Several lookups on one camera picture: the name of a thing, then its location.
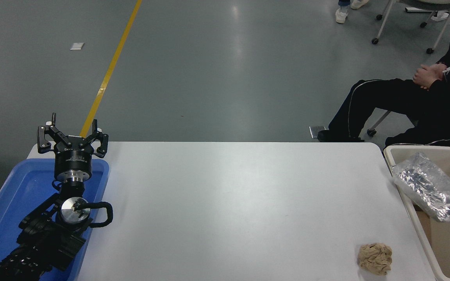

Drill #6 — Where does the crumpled tan paper ball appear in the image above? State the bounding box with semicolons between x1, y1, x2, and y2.
357;243;393;276

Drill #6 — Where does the grey chair leg with caster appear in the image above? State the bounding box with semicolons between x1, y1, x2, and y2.
367;110;393;137

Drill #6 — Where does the blue plastic tray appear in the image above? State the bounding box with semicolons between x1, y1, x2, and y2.
0;158;110;281

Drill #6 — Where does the person's right hand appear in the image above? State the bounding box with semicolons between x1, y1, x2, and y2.
418;63;448;81

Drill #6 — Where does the person's left hand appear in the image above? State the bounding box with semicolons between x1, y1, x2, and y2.
412;72;439;91

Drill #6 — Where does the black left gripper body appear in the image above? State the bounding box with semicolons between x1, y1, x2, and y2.
54;137;93;181

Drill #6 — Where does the grey metal floor plate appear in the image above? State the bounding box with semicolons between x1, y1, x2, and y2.
309;126;330;139

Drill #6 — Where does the silver foil tray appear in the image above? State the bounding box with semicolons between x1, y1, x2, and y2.
391;152;450;223

